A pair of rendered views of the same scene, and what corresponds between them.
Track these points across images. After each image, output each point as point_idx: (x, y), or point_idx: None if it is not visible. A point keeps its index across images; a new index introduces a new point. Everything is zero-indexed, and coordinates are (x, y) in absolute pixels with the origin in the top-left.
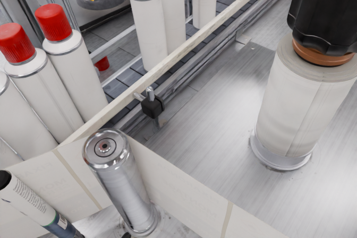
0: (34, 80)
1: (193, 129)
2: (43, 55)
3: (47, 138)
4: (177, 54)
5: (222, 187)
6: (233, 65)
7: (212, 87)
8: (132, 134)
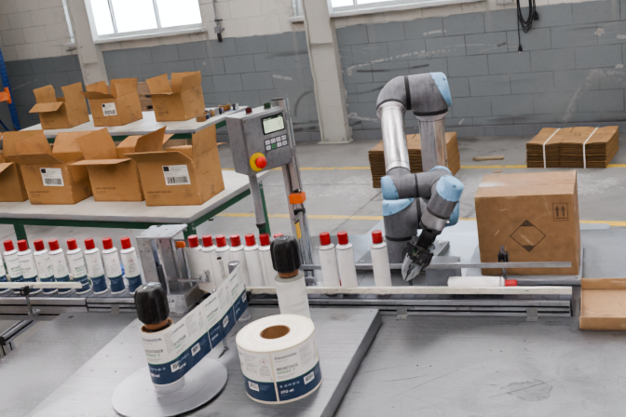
0: (261, 253)
1: None
2: (269, 248)
3: (259, 281)
4: (334, 288)
5: None
6: (349, 310)
7: (326, 310)
8: None
